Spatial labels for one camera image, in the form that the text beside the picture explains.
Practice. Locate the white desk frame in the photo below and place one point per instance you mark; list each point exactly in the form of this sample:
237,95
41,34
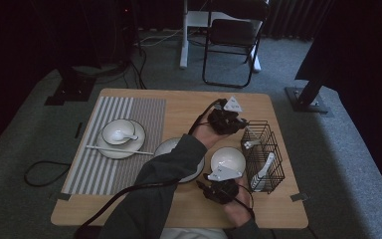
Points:
183,49

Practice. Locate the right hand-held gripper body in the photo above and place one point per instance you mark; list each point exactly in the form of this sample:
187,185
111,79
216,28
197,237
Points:
224,191

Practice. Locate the white bowl with dark rim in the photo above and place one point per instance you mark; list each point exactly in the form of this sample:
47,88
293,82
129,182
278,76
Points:
122,126
229,157

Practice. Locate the dark pleated curtain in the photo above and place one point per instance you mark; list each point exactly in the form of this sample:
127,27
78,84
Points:
291,20

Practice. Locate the black cloth drape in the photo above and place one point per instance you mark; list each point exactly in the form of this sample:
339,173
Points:
361,49

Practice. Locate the grey tape piece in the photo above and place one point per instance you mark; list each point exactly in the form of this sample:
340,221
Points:
299,197
64,196

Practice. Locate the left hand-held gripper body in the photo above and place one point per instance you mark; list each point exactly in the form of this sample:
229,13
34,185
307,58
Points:
225,122

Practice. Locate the black stand base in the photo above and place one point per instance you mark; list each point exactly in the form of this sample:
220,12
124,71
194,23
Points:
74,91

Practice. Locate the black strip on carpet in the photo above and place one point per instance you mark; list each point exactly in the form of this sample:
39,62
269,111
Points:
78,130

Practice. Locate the black stand with metal foot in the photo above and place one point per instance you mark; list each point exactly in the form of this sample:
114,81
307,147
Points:
306,101

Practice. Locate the black folding chair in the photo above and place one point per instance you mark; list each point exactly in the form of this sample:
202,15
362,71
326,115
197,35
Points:
233,31

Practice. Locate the white ceramic spoon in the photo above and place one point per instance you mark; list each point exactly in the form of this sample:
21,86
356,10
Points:
117,135
258,181

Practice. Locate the white plate with dark rim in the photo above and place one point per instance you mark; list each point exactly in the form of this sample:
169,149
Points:
126,153
165,147

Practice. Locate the person's right hand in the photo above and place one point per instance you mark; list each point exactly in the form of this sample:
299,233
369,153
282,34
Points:
240,210

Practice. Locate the grey striped placemat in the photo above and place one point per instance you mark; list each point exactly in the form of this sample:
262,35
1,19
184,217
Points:
112,176

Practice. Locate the person's white clothing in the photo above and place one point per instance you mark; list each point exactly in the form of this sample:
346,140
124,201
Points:
192,234

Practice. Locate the person's left hand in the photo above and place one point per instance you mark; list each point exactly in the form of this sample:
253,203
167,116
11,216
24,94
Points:
207,134

